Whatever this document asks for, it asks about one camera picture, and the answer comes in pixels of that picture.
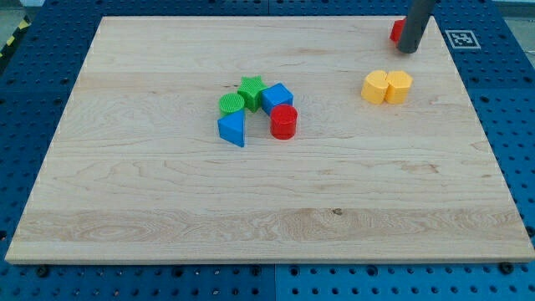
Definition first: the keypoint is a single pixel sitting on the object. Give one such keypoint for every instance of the red cylinder block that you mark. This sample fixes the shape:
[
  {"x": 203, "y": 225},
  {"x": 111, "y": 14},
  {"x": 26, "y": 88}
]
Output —
[{"x": 283, "y": 121}]

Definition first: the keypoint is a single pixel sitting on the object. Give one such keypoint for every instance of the blue triangle block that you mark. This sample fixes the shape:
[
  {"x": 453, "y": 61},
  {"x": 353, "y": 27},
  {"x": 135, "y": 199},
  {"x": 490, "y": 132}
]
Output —
[{"x": 232, "y": 128}]

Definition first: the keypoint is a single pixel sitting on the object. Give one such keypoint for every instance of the blue cube block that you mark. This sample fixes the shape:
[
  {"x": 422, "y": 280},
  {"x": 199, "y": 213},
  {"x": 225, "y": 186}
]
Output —
[{"x": 277, "y": 94}]

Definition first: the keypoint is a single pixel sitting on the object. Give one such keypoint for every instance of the green cylinder block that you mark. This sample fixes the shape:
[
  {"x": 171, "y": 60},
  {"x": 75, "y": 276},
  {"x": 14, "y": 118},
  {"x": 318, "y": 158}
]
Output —
[{"x": 231, "y": 103}]

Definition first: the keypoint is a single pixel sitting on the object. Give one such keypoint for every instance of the green star block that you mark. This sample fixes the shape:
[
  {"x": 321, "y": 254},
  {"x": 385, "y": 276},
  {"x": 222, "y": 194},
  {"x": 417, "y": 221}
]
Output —
[{"x": 250, "y": 89}]

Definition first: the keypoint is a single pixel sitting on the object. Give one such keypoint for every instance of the yellow crescent block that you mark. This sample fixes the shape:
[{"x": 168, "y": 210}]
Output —
[{"x": 375, "y": 86}]

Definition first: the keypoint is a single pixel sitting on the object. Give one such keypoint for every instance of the wooden board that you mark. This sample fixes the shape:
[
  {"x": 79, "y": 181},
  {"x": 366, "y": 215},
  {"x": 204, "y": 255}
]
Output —
[{"x": 137, "y": 173}]

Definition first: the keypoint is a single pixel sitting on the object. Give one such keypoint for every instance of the yellow hexagon block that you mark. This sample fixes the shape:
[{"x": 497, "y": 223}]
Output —
[{"x": 399, "y": 83}]

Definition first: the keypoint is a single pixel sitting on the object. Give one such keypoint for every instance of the red block behind rod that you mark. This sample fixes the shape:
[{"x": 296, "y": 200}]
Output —
[{"x": 397, "y": 30}]

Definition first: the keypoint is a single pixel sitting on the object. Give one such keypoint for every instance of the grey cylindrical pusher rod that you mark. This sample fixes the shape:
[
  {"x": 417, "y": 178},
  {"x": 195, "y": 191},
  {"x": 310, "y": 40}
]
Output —
[{"x": 415, "y": 24}]

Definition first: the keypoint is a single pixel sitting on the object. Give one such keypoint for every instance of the white fiducial marker tag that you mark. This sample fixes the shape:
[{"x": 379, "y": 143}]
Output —
[{"x": 462, "y": 39}]

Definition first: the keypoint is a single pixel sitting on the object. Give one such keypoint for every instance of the yellow black hazard tape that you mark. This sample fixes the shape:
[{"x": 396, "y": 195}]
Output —
[{"x": 15, "y": 39}]

